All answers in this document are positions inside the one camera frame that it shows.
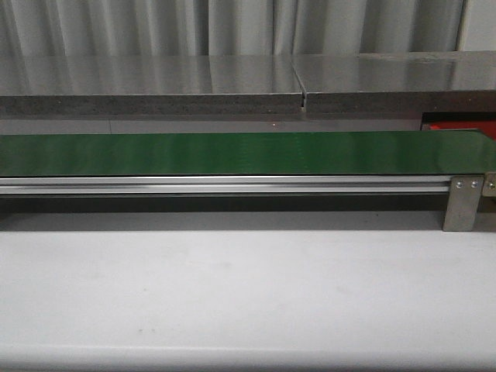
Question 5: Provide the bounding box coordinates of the left grey steel shelf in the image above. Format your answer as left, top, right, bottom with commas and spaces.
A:
1, 56, 303, 118

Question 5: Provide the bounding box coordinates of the grey steel shelf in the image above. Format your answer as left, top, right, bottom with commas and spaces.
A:
1, 56, 303, 118
292, 51, 495, 115

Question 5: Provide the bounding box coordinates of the green conveyor belt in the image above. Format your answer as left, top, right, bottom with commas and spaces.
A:
1, 130, 495, 177

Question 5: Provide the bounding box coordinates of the right grey steel shelf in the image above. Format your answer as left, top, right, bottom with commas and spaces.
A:
292, 51, 495, 115

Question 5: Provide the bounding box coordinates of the red plastic bin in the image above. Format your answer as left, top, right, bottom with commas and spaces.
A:
422, 112, 495, 140

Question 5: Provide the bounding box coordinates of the grey pleated curtain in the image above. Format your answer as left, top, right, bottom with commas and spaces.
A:
1, 1, 464, 57

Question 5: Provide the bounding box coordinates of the steel conveyor support bracket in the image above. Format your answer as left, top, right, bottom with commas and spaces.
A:
443, 175, 484, 232

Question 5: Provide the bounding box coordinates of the aluminium conveyor side rail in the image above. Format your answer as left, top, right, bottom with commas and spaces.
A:
1, 175, 451, 197

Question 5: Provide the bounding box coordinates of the conveyor end bracket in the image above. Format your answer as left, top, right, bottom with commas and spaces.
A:
481, 171, 496, 213

